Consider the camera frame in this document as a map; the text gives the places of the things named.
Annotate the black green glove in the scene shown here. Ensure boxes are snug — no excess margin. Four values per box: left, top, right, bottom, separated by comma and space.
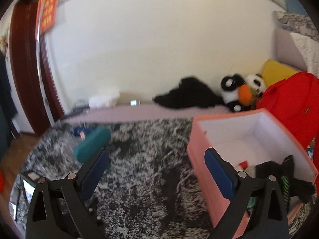
255, 155, 316, 209

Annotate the white pill bottle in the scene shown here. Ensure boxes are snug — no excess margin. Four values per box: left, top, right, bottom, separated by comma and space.
235, 160, 249, 171

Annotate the pink storage box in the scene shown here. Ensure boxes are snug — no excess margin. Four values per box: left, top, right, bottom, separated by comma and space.
187, 109, 318, 238

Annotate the teal glasses case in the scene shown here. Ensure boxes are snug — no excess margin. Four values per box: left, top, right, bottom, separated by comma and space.
73, 127, 111, 164

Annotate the blue toy figure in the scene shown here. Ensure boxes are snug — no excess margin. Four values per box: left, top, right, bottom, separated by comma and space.
71, 127, 93, 140

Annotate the black white speckled blanket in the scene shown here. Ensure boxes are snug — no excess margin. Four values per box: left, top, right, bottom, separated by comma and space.
8, 117, 317, 239

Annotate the dark hanging coat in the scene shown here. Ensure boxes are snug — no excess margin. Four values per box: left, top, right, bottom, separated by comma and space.
0, 52, 17, 159

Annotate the red bag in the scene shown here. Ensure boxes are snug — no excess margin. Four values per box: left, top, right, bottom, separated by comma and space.
256, 71, 319, 150

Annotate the white tissue pack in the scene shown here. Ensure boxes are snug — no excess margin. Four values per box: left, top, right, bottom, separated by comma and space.
88, 93, 120, 109

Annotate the panda plush toy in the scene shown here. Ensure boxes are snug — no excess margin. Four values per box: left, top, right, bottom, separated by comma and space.
221, 74, 267, 112

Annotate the dark red wooden door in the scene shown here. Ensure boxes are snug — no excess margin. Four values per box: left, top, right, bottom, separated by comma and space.
9, 0, 50, 136

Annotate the pink bed sheet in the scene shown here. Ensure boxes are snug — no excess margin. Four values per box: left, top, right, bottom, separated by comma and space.
64, 104, 230, 123

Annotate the black garment on bed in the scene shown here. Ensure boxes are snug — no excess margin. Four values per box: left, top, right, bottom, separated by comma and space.
153, 77, 224, 109

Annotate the yellow pillow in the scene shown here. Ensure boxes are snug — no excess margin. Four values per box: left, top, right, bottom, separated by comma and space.
262, 59, 298, 87

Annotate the red poster with characters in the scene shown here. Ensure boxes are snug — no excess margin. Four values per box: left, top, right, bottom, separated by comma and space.
36, 0, 58, 35

